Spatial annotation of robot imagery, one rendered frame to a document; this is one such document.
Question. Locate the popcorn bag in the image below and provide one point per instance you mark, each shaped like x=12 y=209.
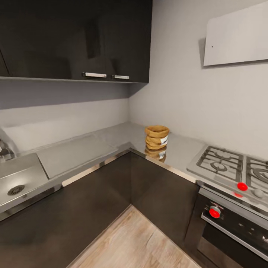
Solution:
x=156 y=136

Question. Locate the burner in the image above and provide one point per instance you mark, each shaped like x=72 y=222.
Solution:
x=240 y=172

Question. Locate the oven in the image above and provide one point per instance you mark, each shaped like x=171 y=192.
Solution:
x=221 y=234

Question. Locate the drop in sink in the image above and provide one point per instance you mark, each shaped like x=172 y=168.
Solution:
x=33 y=170

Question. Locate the range hood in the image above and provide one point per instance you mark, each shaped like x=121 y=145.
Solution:
x=237 y=37

